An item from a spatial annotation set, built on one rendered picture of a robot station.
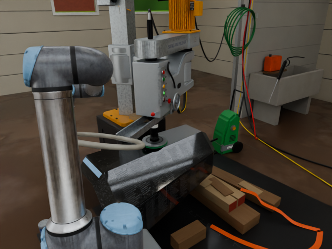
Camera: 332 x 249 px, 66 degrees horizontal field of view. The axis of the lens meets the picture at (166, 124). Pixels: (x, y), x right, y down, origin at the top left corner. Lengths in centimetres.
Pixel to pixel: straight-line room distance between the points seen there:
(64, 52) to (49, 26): 699
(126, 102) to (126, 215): 205
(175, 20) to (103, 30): 586
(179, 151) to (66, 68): 158
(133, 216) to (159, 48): 122
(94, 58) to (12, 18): 692
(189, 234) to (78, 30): 665
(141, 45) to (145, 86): 30
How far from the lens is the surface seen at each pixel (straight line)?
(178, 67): 227
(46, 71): 81
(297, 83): 498
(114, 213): 100
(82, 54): 82
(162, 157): 213
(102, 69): 84
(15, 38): 772
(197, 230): 238
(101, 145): 130
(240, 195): 264
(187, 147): 230
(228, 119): 357
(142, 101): 198
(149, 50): 184
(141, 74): 192
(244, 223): 252
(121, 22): 277
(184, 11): 246
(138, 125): 197
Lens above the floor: 183
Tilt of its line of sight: 23 degrees down
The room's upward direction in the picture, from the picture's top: 1 degrees counter-clockwise
